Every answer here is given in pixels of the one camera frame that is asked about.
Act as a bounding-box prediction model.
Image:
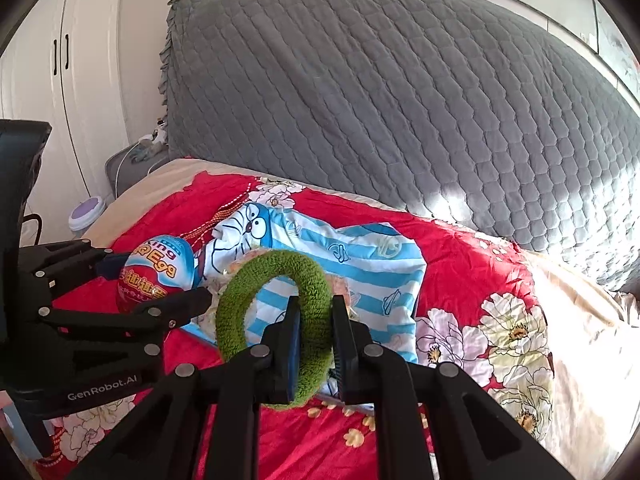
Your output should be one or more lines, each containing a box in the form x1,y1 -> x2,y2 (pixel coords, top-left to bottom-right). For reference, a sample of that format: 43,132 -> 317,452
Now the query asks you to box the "blue striped cartoon towel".
182,202 -> 426,401

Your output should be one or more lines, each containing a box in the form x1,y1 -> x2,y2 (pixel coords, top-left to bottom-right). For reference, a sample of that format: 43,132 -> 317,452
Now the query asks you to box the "red blue toy egg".
116,235 -> 206,313

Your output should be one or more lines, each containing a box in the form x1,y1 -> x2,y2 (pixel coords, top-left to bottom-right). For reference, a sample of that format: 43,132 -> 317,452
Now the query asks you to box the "grey blue cloth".
131,142 -> 163,163

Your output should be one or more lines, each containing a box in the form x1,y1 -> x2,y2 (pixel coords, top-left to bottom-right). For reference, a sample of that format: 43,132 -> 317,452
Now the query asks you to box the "red floral bedsheet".
30,170 -> 556,480

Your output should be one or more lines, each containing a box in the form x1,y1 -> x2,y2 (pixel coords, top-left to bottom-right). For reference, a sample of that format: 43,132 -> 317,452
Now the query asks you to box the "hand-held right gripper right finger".
331,295 -> 576,480

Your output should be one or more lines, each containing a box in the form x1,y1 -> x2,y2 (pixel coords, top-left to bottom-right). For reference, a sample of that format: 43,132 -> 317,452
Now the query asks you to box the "purple white round container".
68,196 -> 107,233

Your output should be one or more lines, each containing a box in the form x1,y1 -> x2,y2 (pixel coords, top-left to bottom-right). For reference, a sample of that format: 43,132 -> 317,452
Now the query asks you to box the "green fuzzy scrunchie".
216,250 -> 337,413

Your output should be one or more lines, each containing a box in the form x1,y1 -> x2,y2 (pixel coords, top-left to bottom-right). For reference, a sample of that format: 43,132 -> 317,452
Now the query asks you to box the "white wardrobe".
0,0 -> 128,246

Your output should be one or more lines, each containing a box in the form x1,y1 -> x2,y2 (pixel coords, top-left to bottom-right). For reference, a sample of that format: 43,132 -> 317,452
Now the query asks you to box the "grey nightstand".
104,141 -> 171,198

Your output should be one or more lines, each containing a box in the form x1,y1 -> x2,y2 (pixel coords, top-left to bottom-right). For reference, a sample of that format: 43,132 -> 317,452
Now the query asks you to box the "white cable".
114,132 -> 156,196

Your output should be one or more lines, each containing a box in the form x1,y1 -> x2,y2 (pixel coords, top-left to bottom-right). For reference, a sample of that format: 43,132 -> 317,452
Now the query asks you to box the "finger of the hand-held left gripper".
20,239 -> 130,286
40,287 -> 213,346

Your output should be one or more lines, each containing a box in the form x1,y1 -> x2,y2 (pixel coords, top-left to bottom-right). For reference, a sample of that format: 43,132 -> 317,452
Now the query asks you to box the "white wall poster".
445,0 -> 640,93

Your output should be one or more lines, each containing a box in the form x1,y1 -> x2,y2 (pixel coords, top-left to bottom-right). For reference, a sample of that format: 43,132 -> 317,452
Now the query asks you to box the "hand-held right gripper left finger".
65,297 -> 302,480

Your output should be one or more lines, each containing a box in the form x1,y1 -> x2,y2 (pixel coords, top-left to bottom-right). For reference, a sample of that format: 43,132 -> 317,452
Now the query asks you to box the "grey quilted headboard cover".
159,0 -> 640,293

